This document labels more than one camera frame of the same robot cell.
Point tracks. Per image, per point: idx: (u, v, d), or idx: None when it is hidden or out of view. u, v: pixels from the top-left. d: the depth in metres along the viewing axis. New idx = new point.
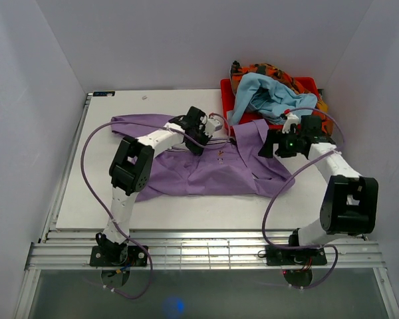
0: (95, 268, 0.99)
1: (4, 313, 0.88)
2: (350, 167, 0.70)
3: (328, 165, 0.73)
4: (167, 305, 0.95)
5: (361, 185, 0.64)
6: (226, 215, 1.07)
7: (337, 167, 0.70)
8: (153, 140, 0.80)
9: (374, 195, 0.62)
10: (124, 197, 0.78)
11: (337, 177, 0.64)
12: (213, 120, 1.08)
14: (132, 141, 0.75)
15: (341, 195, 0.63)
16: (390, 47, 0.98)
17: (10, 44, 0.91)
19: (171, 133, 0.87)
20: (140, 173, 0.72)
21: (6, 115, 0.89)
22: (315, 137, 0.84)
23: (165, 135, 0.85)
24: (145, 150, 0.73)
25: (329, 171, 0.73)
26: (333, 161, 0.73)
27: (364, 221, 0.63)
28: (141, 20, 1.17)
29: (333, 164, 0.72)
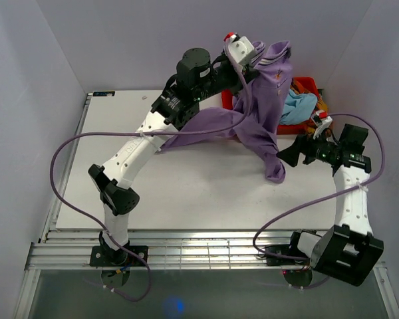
0: (95, 268, 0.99)
1: (4, 313, 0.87)
2: (364, 218, 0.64)
3: (344, 205, 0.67)
4: (167, 304, 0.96)
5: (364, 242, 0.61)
6: (226, 215, 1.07)
7: (349, 214, 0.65)
8: (121, 165, 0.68)
9: (373, 258, 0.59)
10: (112, 216, 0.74)
11: (340, 228, 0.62)
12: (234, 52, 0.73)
14: (96, 176, 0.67)
15: (336, 247, 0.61)
16: (390, 48, 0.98)
17: (10, 44, 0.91)
19: (146, 143, 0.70)
20: (116, 206, 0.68)
21: (6, 115, 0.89)
22: (352, 155, 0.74)
23: (136, 150, 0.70)
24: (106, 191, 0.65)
25: (341, 211, 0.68)
26: (350, 204, 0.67)
27: (352, 276, 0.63)
28: (141, 20, 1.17)
29: (346, 207, 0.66)
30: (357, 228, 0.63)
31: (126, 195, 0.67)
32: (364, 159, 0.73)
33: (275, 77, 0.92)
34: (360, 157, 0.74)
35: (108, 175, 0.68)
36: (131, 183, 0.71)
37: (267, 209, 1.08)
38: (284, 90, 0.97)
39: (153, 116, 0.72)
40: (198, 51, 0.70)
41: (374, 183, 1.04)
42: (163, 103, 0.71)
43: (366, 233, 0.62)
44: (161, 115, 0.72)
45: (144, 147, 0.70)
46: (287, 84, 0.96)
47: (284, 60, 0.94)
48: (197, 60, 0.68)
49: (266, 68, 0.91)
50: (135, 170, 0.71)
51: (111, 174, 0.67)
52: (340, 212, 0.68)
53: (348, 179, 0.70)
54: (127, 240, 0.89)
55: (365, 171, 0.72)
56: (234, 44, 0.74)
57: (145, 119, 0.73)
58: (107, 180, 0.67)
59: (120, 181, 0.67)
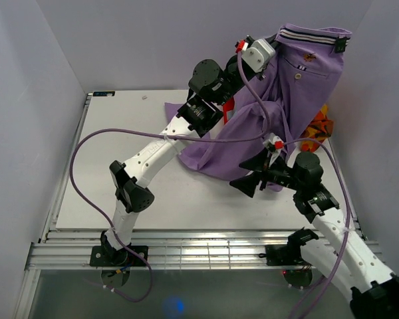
0: (95, 268, 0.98)
1: (4, 313, 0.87)
2: (378, 260, 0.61)
3: (353, 259, 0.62)
4: (167, 304, 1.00)
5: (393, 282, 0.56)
6: (227, 215, 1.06)
7: (365, 266, 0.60)
8: (142, 164, 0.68)
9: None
10: (125, 212, 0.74)
11: (374, 288, 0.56)
12: (252, 59, 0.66)
14: (117, 173, 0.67)
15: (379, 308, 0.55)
16: (390, 47, 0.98)
17: (11, 45, 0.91)
19: (168, 145, 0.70)
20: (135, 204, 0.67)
21: (6, 115, 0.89)
22: (315, 197, 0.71)
23: (159, 151, 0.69)
24: (127, 187, 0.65)
25: (352, 264, 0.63)
26: (356, 254, 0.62)
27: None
28: (141, 20, 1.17)
29: (358, 260, 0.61)
30: (382, 276, 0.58)
31: (143, 193, 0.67)
32: (325, 193, 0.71)
33: (302, 58, 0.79)
34: (321, 194, 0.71)
35: (128, 172, 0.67)
36: (148, 182, 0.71)
37: (267, 209, 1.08)
38: (309, 80, 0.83)
39: (178, 121, 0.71)
40: (207, 63, 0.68)
41: (374, 183, 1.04)
42: (183, 113, 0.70)
43: (391, 275, 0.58)
44: (185, 121, 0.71)
45: (166, 149, 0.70)
46: (315, 78, 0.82)
47: (328, 54, 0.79)
48: (206, 76, 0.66)
49: (296, 48, 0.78)
50: (155, 171, 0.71)
51: (132, 172, 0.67)
52: (353, 267, 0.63)
53: (334, 226, 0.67)
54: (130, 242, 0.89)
55: (336, 209, 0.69)
56: (247, 52, 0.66)
57: (170, 122, 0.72)
58: (128, 177, 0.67)
59: (140, 179, 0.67)
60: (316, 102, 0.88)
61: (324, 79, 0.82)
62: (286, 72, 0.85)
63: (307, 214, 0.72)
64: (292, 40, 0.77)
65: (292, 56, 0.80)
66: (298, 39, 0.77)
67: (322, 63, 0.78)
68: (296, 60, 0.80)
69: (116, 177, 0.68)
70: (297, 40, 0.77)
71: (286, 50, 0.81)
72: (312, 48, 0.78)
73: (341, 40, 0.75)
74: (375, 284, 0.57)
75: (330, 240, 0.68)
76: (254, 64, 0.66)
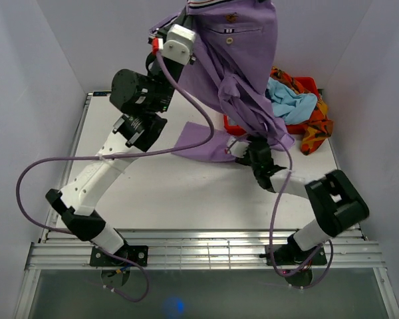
0: (95, 268, 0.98)
1: (5, 313, 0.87)
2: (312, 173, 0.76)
3: (296, 181, 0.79)
4: (167, 305, 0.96)
5: (333, 180, 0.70)
6: (226, 215, 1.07)
7: (302, 177, 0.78)
8: (79, 191, 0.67)
9: (348, 179, 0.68)
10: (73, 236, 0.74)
11: (313, 183, 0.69)
12: (175, 53, 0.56)
14: (54, 203, 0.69)
15: (322, 195, 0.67)
16: (389, 47, 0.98)
17: (11, 44, 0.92)
19: (106, 167, 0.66)
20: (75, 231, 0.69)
21: (6, 115, 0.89)
22: (268, 171, 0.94)
23: (92, 177, 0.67)
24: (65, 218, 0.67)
25: (299, 185, 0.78)
26: (297, 176, 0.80)
27: (356, 207, 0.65)
28: (141, 20, 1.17)
29: (298, 178, 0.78)
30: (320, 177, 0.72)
31: (86, 222, 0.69)
32: (276, 168, 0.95)
33: (225, 20, 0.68)
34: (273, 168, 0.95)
35: (66, 203, 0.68)
36: (94, 207, 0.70)
37: (267, 209, 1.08)
38: (242, 41, 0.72)
39: (115, 137, 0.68)
40: (124, 74, 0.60)
41: (374, 183, 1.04)
42: (121, 129, 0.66)
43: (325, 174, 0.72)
44: (123, 138, 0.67)
45: (104, 171, 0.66)
46: (247, 36, 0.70)
47: (252, 5, 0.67)
48: (125, 89, 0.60)
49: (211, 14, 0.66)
50: (98, 195, 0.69)
51: (70, 202, 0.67)
52: (300, 188, 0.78)
53: (281, 173, 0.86)
54: (122, 242, 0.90)
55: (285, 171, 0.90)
56: (165, 48, 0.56)
57: (108, 139, 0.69)
58: (66, 207, 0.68)
59: (78, 208, 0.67)
60: (263, 60, 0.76)
61: (259, 34, 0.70)
62: (216, 41, 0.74)
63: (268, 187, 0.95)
64: (207, 8, 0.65)
65: (213, 23, 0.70)
66: (213, 3, 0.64)
67: (247, 18, 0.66)
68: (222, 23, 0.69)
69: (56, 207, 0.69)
70: (210, 4, 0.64)
71: (205, 19, 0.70)
72: (231, 6, 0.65)
73: None
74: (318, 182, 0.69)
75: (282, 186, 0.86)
76: (179, 57, 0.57)
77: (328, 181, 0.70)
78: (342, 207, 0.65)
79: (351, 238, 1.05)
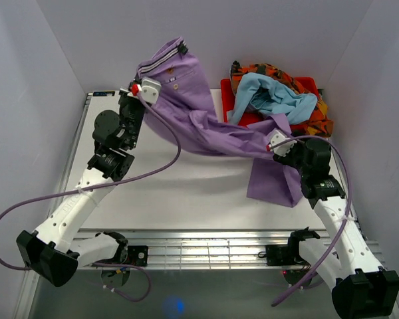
0: (95, 268, 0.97)
1: (5, 313, 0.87)
2: (370, 254, 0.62)
3: (344, 246, 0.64)
4: (167, 305, 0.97)
5: (380, 275, 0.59)
6: (226, 214, 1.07)
7: (354, 254, 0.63)
8: (59, 226, 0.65)
9: (398, 290, 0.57)
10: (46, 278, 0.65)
11: (356, 275, 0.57)
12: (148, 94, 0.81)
14: (26, 244, 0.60)
15: (360, 298, 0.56)
16: (389, 47, 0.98)
17: (11, 44, 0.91)
19: (85, 198, 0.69)
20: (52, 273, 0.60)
21: (6, 115, 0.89)
22: (322, 184, 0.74)
23: (72, 208, 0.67)
24: (44, 256, 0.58)
25: (343, 251, 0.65)
26: (349, 243, 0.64)
27: (377, 308, 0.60)
28: (141, 20, 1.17)
29: (348, 247, 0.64)
30: (368, 266, 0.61)
31: (65, 262, 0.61)
32: (334, 183, 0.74)
33: (167, 74, 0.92)
34: (330, 184, 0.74)
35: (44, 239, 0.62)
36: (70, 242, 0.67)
37: (267, 209, 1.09)
38: (184, 83, 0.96)
39: (90, 172, 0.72)
40: (106, 115, 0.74)
41: (374, 183, 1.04)
42: (94, 163, 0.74)
43: (378, 268, 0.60)
44: (98, 171, 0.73)
45: (84, 203, 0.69)
46: (187, 78, 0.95)
47: (180, 58, 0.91)
48: (109, 125, 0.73)
49: (157, 73, 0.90)
50: (75, 230, 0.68)
51: (48, 238, 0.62)
52: (342, 255, 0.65)
53: (333, 213, 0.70)
54: (118, 244, 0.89)
55: (340, 196, 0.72)
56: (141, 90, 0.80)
57: (84, 175, 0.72)
58: (43, 242, 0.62)
59: (59, 242, 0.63)
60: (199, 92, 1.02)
61: (193, 72, 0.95)
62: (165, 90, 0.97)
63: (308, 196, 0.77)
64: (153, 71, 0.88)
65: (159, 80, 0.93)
66: (155, 66, 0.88)
67: (181, 65, 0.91)
68: (167, 76, 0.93)
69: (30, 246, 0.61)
70: (154, 67, 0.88)
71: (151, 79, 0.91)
72: (167, 63, 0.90)
73: (179, 46, 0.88)
74: (359, 272, 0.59)
75: (328, 225, 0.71)
76: (151, 97, 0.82)
77: (374, 274, 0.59)
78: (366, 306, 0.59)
79: None
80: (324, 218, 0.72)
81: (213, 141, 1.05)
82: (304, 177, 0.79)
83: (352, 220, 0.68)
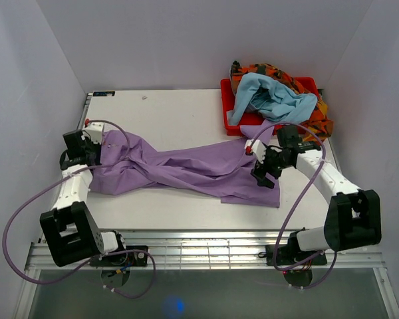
0: (95, 267, 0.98)
1: (5, 313, 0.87)
2: (346, 179, 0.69)
3: (324, 180, 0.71)
4: (167, 305, 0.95)
5: (362, 199, 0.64)
6: (225, 214, 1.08)
7: (334, 183, 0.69)
8: (72, 195, 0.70)
9: (379, 206, 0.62)
10: (75, 259, 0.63)
11: (339, 197, 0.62)
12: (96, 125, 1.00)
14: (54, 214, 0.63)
15: (346, 216, 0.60)
16: (389, 48, 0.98)
17: (10, 46, 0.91)
19: (80, 175, 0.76)
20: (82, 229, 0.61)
21: (6, 115, 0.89)
22: (300, 144, 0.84)
23: (74, 183, 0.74)
24: (74, 209, 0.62)
25: (326, 186, 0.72)
26: (329, 177, 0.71)
27: (372, 235, 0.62)
28: (141, 20, 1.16)
29: (328, 179, 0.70)
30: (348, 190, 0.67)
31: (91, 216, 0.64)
32: (310, 143, 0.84)
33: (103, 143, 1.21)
34: (307, 143, 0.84)
35: (66, 205, 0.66)
36: None
37: (267, 209, 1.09)
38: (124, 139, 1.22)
39: (69, 169, 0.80)
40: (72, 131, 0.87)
41: (374, 183, 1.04)
42: (67, 165, 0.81)
43: (357, 189, 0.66)
44: (75, 166, 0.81)
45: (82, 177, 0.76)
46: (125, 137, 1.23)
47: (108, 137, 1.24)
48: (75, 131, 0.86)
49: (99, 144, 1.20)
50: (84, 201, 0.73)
51: (70, 203, 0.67)
52: (326, 189, 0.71)
53: (311, 160, 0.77)
54: (114, 234, 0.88)
55: (317, 150, 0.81)
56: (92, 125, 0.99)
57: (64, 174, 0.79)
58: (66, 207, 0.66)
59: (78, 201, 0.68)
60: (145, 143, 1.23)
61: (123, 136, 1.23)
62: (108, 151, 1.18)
63: (292, 161, 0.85)
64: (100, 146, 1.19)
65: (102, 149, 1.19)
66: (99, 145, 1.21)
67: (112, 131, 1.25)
68: (106, 147, 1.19)
69: (53, 225, 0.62)
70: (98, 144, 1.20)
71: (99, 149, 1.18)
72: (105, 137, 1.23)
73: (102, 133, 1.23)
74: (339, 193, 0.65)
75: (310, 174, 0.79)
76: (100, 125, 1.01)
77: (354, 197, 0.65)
78: (356, 231, 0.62)
79: None
80: (305, 167, 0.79)
81: (152, 171, 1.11)
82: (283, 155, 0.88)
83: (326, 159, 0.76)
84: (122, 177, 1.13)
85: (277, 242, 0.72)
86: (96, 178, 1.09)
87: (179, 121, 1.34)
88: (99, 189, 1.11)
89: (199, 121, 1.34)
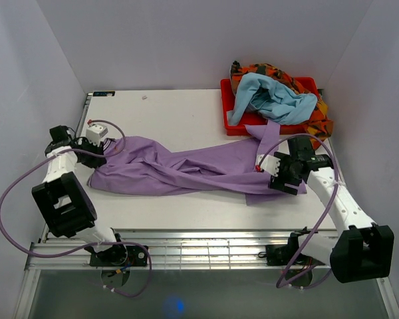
0: (95, 268, 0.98)
1: (4, 314, 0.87)
2: (361, 211, 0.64)
3: (337, 208, 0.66)
4: (167, 305, 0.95)
5: (374, 232, 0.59)
6: (226, 216, 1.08)
7: (347, 213, 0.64)
8: (60, 169, 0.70)
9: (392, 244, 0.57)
10: (71, 228, 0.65)
11: (351, 232, 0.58)
12: (95, 128, 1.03)
14: (47, 187, 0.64)
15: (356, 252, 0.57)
16: (389, 48, 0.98)
17: (10, 46, 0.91)
19: (64, 154, 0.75)
20: (75, 199, 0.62)
21: (6, 115, 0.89)
22: (312, 158, 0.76)
23: (60, 159, 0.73)
24: (63, 180, 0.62)
25: (338, 214, 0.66)
26: (342, 204, 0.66)
27: (380, 268, 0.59)
28: (141, 20, 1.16)
29: (341, 208, 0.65)
30: (361, 222, 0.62)
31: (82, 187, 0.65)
32: (324, 158, 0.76)
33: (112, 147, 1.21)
34: (320, 157, 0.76)
35: (58, 177, 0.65)
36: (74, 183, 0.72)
37: (267, 209, 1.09)
38: (133, 142, 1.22)
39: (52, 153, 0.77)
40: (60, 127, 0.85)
41: (374, 183, 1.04)
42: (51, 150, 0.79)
43: (370, 224, 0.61)
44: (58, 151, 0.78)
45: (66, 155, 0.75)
46: (133, 139, 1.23)
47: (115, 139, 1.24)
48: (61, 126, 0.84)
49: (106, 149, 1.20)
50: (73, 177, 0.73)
51: (60, 175, 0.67)
52: (338, 218, 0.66)
53: (324, 181, 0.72)
54: (112, 230, 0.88)
55: (330, 168, 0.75)
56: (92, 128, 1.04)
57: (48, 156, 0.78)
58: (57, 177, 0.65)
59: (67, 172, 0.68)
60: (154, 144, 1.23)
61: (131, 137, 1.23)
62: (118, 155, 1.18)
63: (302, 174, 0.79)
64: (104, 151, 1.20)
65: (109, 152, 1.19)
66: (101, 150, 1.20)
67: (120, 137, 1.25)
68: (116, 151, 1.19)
69: (46, 197, 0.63)
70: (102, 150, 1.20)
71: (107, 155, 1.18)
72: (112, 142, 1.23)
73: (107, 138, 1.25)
74: (352, 227, 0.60)
75: (322, 195, 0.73)
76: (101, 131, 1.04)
77: (367, 230, 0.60)
78: (364, 264, 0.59)
79: None
80: (318, 187, 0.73)
81: (167, 172, 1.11)
82: (294, 167, 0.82)
83: (341, 182, 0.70)
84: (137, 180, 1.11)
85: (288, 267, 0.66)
86: (104, 178, 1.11)
87: (179, 121, 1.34)
88: (110, 189, 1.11)
89: (200, 121, 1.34)
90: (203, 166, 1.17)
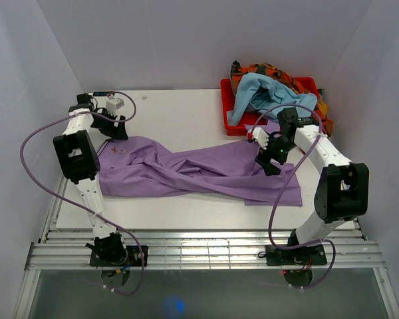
0: (95, 268, 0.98)
1: (4, 314, 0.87)
2: (340, 153, 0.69)
3: (318, 153, 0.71)
4: (167, 306, 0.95)
5: (352, 170, 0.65)
6: (226, 215, 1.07)
7: (328, 156, 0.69)
8: (77, 127, 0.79)
9: (367, 179, 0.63)
10: (82, 173, 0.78)
11: (330, 167, 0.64)
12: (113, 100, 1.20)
14: (64, 137, 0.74)
15: (333, 186, 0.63)
16: (390, 48, 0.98)
17: (11, 46, 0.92)
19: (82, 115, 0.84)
20: (87, 153, 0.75)
21: (6, 115, 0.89)
22: (299, 119, 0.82)
23: (80, 120, 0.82)
24: (80, 137, 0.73)
25: (320, 159, 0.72)
26: (323, 149, 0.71)
27: (358, 205, 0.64)
28: (141, 21, 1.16)
29: (322, 152, 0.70)
30: (340, 162, 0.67)
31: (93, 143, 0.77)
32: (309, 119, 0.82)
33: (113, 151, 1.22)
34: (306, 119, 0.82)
35: (73, 133, 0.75)
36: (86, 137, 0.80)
37: (267, 209, 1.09)
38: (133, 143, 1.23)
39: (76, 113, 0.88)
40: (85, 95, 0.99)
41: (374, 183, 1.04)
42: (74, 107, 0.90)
43: (348, 163, 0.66)
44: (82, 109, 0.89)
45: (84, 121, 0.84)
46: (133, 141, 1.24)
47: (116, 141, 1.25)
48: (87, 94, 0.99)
49: (106, 153, 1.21)
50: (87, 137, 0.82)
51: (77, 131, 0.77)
52: (319, 161, 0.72)
53: (308, 134, 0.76)
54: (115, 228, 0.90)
55: (315, 125, 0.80)
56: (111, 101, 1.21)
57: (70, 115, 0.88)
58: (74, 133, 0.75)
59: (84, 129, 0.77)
60: (154, 144, 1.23)
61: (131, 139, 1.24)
62: (118, 157, 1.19)
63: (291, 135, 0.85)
64: (104, 154, 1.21)
65: (110, 155, 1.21)
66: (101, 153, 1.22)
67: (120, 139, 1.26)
68: (116, 154, 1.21)
69: (63, 147, 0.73)
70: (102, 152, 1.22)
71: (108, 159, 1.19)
72: (112, 145, 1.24)
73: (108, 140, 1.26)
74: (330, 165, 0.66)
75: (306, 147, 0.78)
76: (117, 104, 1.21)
77: (346, 169, 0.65)
78: (342, 200, 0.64)
79: (351, 238, 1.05)
80: (302, 141, 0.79)
81: (167, 173, 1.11)
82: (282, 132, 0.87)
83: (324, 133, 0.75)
84: (136, 182, 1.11)
85: (270, 240, 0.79)
86: (104, 180, 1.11)
87: (179, 121, 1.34)
88: (110, 192, 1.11)
89: (200, 121, 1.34)
90: (203, 167, 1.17)
